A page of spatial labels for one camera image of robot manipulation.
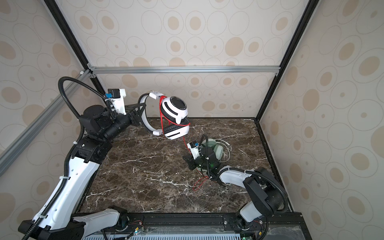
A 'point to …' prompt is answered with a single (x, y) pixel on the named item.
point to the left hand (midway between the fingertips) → (146, 102)
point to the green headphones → (217, 145)
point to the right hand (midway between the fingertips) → (184, 157)
